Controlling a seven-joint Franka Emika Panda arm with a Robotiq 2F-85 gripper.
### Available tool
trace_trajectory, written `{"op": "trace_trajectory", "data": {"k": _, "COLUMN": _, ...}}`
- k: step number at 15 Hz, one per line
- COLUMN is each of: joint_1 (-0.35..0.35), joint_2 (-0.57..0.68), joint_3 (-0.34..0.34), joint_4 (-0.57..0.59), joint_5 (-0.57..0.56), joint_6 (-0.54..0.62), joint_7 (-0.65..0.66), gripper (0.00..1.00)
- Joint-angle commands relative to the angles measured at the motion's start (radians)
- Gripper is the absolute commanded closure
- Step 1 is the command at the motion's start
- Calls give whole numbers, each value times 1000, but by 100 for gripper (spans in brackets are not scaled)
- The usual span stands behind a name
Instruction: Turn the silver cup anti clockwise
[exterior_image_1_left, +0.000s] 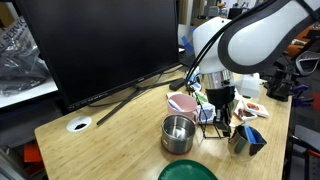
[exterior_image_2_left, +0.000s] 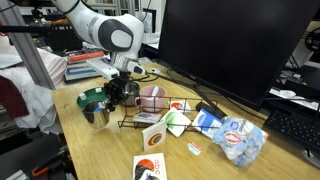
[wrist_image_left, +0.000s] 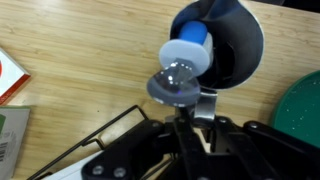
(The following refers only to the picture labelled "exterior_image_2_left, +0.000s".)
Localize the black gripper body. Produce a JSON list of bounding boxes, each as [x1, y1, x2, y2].
[[106, 75, 130, 96]]

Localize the silver pitcher cup with handle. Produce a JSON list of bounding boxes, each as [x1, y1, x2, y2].
[[81, 99, 113, 130]]

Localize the pink cup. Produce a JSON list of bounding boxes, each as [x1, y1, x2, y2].
[[134, 84, 167, 114]]

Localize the round steel container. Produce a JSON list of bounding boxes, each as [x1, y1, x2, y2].
[[120, 81, 141, 108]]

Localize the green plate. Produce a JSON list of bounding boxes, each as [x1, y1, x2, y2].
[[76, 87, 111, 109]]

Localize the white booklet with blue circle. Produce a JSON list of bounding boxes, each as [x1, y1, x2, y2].
[[132, 112, 163, 125]]

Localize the small white tube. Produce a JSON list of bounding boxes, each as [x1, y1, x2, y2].
[[150, 85, 161, 98]]

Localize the stack of books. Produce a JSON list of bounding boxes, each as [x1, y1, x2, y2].
[[64, 49, 111, 83]]

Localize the red marker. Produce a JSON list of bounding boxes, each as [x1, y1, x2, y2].
[[67, 50, 105, 63]]

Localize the white card with green print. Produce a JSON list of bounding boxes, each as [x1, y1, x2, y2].
[[160, 106, 193, 138]]

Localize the white card with orange print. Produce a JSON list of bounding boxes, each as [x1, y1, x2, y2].
[[169, 98, 193, 114]]

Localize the black crate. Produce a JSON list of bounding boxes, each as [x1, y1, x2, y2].
[[44, 22, 84, 54]]

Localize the white cloth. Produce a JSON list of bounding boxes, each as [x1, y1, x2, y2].
[[0, 33, 69, 135]]

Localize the black power brick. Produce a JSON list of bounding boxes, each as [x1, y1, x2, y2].
[[195, 101, 228, 120]]

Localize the white card orange blue circle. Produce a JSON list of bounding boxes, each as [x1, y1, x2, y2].
[[138, 169, 163, 180]]

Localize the black monitor stand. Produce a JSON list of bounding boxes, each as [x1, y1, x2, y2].
[[156, 59, 234, 116]]

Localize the blue and white packet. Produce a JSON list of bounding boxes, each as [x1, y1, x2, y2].
[[190, 108, 224, 140]]

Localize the small red green sticker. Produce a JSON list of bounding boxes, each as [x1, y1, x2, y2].
[[187, 140, 204, 157]]

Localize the dark red cloth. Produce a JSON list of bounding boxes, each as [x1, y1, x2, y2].
[[0, 74, 30, 120]]

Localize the large black monitor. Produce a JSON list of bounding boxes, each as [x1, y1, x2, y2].
[[157, 0, 320, 112]]

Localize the clear bag of blue-white packets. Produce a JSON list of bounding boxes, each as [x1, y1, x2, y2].
[[212, 115, 269, 168]]

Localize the white papers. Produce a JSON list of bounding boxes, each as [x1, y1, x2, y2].
[[269, 87, 320, 112]]

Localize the black keyboard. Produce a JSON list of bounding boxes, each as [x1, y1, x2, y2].
[[263, 109, 320, 155]]

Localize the grey round base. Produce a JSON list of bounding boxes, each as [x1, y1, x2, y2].
[[300, 147, 320, 169]]

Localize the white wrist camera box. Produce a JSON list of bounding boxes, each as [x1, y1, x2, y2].
[[85, 58, 120, 81]]

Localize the black wire rack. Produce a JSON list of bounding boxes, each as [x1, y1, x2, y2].
[[117, 95, 219, 132]]

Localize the black monitor cable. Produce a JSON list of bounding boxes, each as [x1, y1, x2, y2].
[[131, 66, 201, 89]]

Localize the aluminium frame post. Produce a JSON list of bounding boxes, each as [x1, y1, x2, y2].
[[0, 0, 57, 91]]

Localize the orange handled tool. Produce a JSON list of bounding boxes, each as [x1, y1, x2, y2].
[[30, 155, 66, 178]]

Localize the black horizontal rail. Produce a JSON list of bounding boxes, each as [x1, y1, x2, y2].
[[0, 24, 81, 34]]

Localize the black cable coil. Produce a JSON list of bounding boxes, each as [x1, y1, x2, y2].
[[304, 27, 320, 52]]

